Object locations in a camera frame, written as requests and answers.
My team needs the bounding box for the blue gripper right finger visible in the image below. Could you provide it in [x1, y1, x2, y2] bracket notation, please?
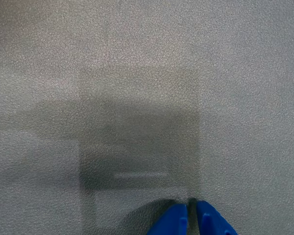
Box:
[196, 200, 239, 235]

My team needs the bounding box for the grey mat with NOWROBO print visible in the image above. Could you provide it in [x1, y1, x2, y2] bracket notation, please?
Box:
[0, 0, 294, 235]

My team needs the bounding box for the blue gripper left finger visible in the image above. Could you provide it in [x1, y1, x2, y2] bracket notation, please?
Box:
[146, 202, 189, 235]

